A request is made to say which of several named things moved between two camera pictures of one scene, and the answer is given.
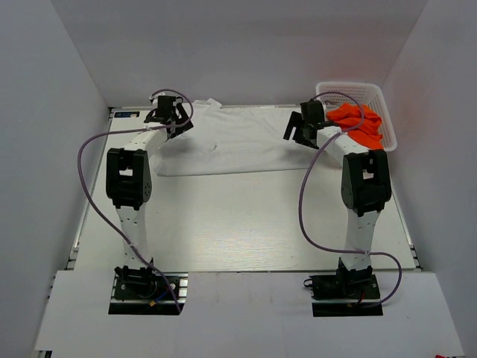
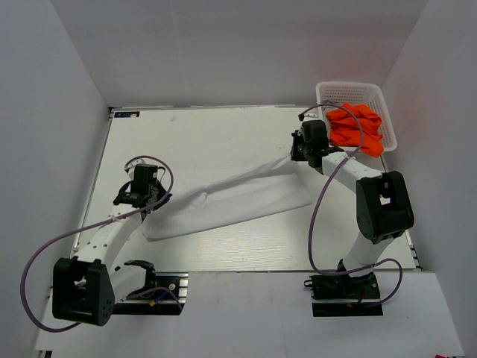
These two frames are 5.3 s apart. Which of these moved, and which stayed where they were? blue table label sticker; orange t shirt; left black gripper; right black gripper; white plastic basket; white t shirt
Moved: left black gripper; right black gripper; white t shirt
Stayed: orange t shirt; white plastic basket; blue table label sticker
